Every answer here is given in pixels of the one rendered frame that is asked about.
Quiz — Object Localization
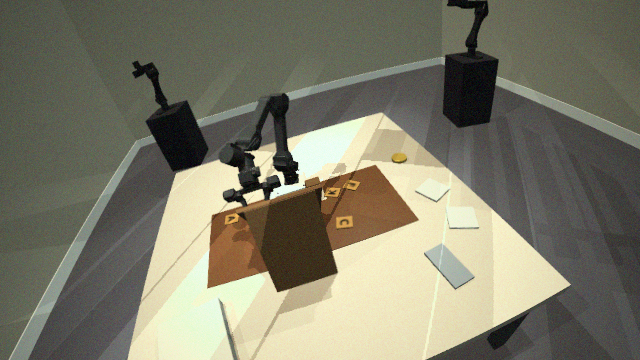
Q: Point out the yellow flat round disc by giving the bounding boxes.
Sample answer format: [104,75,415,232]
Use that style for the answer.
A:
[392,153,407,163]

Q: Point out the yellow tile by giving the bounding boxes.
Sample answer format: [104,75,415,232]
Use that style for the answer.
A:
[336,216,353,229]
[324,187,341,197]
[342,180,361,191]

